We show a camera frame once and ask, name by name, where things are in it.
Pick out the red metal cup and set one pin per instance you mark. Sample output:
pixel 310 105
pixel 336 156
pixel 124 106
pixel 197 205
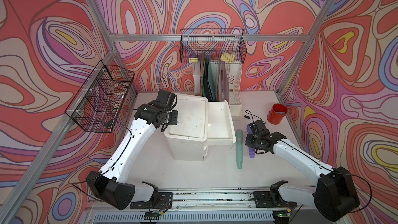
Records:
pixel 276 114

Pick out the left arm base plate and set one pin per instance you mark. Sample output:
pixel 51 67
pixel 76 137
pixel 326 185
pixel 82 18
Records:
pixel 160 200

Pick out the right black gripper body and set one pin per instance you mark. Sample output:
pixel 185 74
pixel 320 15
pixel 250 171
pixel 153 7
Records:
pixel 252 141

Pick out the white plastic drawer cabinet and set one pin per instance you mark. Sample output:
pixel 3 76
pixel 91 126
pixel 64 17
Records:
pixel 187 139

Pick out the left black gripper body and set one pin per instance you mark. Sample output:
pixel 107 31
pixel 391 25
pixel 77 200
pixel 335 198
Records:
pixel 171 117

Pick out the mint green toy microphone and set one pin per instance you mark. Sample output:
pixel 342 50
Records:
pixel 239 148

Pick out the black wire basket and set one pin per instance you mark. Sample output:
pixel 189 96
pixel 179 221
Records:
pixel 98 109
pixel 208 44

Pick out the black wire basket back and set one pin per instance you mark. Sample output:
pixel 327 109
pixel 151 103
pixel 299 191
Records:
pixel 208 44

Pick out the black wire basket left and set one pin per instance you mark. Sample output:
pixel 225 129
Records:
pixel 98 109

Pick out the white top drawer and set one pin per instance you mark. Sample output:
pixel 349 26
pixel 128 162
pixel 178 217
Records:
pixel 220 125

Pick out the white file organizer rack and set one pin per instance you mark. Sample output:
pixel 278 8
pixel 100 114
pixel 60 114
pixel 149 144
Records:
pixel 228 87

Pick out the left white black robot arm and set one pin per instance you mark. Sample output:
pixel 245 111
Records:
pixel 109 183

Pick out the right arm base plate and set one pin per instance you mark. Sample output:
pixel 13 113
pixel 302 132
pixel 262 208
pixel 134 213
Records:
pixel 263 199

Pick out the green folder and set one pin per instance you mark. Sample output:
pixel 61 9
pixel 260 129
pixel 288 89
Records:
pixel 209 81

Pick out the purple toy microphone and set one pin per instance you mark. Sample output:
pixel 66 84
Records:
pixel 252 152

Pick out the small yellow sticky note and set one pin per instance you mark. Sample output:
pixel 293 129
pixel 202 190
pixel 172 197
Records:
pixel 194 60

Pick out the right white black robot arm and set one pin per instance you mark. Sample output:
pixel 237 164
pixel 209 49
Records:
pixel 333 193

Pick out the yellow sticky note pad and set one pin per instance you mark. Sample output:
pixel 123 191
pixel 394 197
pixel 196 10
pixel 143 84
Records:
pixel 226 57

